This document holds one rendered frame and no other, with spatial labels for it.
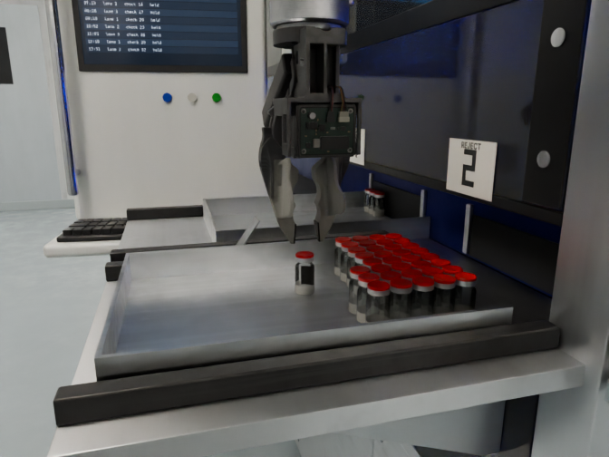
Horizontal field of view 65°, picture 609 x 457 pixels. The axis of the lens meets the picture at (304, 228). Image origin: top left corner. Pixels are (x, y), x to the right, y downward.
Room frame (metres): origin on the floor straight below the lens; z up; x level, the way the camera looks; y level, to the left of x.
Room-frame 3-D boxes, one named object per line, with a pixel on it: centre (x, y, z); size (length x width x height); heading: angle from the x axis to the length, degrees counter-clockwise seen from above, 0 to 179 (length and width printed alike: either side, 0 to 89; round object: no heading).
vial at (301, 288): (0.51, 0.00, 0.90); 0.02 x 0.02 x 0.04
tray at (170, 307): (0.47, 0.02, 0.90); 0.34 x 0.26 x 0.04; 105
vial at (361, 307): (0.43, -0.06, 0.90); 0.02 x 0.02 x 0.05
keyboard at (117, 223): (1.09, 0.34, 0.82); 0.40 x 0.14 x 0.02; 99
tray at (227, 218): (0.83, 0.00, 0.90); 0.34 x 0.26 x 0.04; 106
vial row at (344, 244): (0.49, -0.07, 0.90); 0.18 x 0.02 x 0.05; 15
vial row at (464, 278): (0.51, -0.13, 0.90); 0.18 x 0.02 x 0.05; 15
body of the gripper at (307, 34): (0.49, -0.01, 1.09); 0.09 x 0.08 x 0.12; 15
